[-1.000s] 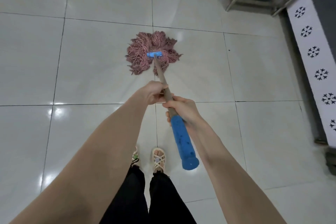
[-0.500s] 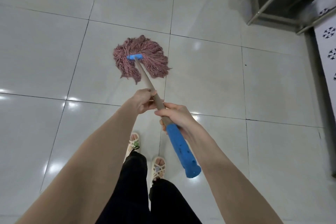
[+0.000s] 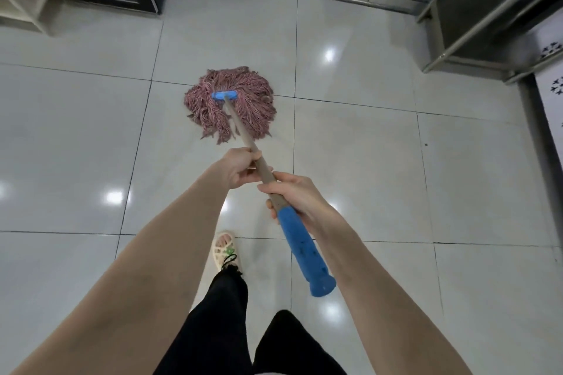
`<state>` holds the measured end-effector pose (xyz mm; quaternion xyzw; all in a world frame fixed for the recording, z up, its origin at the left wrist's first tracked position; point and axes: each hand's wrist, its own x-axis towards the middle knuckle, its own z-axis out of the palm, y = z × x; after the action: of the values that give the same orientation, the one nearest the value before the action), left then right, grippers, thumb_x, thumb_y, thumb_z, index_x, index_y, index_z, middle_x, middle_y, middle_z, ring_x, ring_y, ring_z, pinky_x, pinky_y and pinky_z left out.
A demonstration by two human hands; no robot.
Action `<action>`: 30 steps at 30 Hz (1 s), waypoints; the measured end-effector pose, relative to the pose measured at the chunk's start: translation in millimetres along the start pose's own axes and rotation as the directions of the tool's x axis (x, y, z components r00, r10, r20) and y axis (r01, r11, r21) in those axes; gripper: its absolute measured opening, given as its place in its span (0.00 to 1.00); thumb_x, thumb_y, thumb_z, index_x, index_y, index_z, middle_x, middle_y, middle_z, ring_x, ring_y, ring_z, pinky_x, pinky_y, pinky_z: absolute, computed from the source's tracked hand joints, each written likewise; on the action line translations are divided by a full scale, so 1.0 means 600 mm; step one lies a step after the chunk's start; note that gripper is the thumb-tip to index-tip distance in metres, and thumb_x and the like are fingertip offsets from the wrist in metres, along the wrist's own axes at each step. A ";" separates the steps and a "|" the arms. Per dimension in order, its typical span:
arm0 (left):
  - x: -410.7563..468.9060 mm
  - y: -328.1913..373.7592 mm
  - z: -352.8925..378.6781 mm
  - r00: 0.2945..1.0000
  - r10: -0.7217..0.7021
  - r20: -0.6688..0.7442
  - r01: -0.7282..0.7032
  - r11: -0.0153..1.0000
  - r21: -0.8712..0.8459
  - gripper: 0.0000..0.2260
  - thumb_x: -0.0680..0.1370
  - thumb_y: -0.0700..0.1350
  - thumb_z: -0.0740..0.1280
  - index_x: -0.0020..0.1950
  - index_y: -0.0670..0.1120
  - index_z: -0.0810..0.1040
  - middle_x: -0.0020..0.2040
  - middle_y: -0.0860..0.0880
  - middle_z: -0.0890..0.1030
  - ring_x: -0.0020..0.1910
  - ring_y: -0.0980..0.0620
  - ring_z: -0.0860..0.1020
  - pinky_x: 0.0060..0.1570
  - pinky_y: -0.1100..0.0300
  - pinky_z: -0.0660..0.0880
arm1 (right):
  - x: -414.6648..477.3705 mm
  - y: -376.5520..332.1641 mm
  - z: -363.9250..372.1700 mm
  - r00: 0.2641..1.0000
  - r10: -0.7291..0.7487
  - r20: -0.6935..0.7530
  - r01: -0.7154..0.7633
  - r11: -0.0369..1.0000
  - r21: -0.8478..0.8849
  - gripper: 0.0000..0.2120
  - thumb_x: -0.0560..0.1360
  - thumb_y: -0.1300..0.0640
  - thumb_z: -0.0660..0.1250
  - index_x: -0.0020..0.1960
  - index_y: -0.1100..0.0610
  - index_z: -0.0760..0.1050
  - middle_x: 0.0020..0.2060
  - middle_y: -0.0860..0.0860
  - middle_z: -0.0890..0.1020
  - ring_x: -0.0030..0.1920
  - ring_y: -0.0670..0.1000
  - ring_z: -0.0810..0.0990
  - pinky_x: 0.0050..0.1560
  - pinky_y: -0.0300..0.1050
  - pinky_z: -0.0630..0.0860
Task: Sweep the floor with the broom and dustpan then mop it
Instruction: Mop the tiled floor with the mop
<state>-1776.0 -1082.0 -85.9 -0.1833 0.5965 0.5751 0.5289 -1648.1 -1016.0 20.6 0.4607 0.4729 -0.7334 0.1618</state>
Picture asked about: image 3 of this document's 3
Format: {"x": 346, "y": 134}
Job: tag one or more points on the person's right hand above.
{"x": 305, "y": 203}

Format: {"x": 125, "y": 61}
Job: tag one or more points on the person's left hand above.
{"x": 239, "y": 168}

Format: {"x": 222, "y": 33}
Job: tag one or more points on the person's right forearm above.
{"x": 387, "y": 309}

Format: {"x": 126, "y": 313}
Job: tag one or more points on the person's left forearm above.
{"x": 123, "y": 300}

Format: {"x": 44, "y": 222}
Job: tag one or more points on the person's left beige sandal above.
{"x": 224, "y": 247}

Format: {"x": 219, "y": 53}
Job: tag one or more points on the person's black trousers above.
{"x": 220, "y": 326}

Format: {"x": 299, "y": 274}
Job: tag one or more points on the grey glass display freezer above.
{"x": 539, "y": 124}

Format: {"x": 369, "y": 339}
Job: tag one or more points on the stainless steel table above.
{"x": 484, "y": 1}

